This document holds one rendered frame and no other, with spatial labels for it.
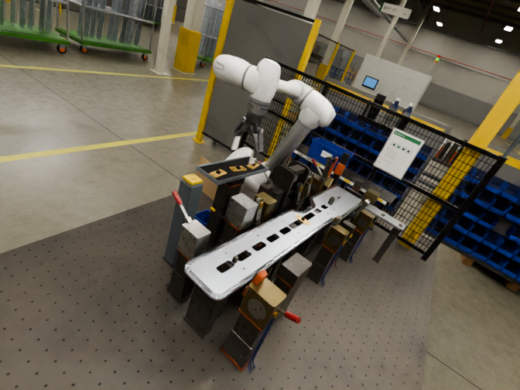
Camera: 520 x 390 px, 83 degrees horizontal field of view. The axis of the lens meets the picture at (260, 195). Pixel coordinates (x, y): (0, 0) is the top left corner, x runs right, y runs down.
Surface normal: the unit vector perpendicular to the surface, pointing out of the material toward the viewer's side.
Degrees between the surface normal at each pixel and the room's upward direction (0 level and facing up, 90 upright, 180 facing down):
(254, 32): 90
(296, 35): 90
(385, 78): 90
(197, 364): 0
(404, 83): 90
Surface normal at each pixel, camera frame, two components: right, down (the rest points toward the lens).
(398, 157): -0.59, 0.22
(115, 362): 0.31, -0.83
